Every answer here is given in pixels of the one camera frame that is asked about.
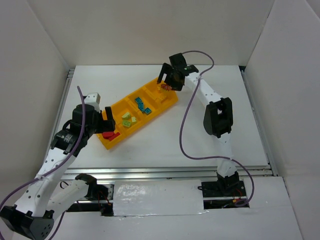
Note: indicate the yellow four-compartment bin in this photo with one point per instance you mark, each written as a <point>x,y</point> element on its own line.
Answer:
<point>158,102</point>

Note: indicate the green lego plate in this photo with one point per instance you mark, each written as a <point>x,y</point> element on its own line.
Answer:
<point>127,123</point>

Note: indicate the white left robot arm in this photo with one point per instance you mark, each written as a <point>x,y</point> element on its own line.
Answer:
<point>34,213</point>

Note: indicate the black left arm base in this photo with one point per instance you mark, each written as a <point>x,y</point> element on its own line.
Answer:
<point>98,198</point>

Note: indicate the red rectangular lego brick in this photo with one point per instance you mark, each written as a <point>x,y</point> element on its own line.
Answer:
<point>107,134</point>

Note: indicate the cyan lego brick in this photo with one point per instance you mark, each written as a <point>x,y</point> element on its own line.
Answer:
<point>138,100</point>

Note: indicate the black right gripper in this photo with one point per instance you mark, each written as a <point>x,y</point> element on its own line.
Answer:
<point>172,74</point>

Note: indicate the cyan angled lego piece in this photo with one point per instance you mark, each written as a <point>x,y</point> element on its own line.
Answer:
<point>141,106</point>

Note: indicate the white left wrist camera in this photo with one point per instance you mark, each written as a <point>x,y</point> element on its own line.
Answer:
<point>92,99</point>

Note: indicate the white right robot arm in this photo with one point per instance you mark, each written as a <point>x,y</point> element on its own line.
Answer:
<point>218,114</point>

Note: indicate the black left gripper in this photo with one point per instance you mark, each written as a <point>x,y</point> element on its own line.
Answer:
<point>104,122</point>

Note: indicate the lime green rounded lego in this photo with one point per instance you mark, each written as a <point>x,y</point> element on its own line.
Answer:
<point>126,116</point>

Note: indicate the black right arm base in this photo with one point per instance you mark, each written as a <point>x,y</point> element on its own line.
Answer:
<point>224,193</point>

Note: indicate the long red lego brick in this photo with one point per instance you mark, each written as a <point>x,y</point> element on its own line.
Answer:
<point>111,138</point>

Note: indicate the yellow orange oval lego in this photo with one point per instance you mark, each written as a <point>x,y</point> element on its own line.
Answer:
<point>165,87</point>

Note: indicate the white foam panel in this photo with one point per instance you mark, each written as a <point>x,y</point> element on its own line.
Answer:
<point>157,198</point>

